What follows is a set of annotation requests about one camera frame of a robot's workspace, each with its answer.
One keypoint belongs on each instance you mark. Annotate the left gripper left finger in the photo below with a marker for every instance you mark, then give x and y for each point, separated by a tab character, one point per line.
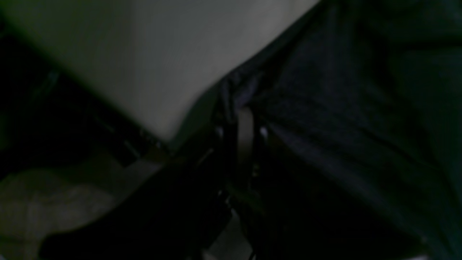
194	180

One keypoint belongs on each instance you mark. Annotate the black t-shirt with colourful print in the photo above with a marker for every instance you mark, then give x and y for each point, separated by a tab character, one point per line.
365	96

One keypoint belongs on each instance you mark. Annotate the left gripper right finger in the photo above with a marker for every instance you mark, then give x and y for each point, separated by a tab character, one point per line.
272	182

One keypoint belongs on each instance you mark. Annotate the grey-green table cloth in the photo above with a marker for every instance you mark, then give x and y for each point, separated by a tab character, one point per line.
152	59

